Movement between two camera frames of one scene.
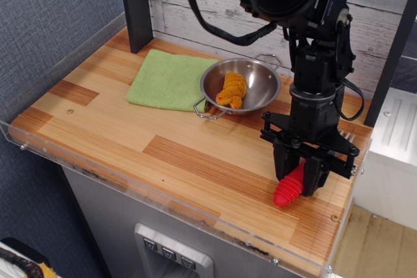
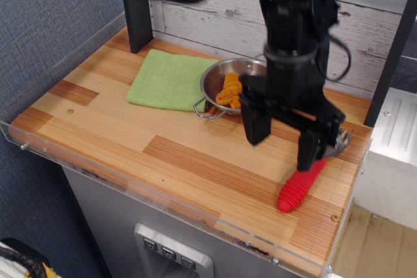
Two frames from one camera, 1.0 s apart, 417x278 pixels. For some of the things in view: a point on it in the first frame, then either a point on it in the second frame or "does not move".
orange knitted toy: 234,89 does not move
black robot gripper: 313,126 → 292,92
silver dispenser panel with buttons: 161,256 does not move
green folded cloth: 171,81 does not move
